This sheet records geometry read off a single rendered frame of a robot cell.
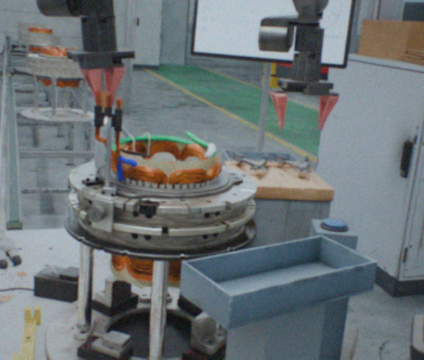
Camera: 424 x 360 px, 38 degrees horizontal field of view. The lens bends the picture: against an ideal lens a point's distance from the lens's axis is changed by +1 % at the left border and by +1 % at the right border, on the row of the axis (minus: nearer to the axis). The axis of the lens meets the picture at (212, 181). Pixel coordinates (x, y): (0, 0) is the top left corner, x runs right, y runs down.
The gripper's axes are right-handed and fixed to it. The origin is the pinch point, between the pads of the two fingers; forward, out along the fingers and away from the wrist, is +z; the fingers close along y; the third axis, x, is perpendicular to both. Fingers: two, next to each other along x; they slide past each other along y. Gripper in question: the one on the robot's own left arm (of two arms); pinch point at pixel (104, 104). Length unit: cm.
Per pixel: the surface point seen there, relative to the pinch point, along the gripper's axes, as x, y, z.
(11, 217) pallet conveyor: -71, 10, 45
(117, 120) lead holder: 15.2, 2.2, -0.4
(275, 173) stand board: -0.8, -35.3, 18.0
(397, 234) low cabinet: -121, -183, 106
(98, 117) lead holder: 12.2, 4.4, -0.5
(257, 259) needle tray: 35.1, -10.9, 16.8
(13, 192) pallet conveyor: -95, 6, 45
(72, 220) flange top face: 6.0, 8.4, 18.0
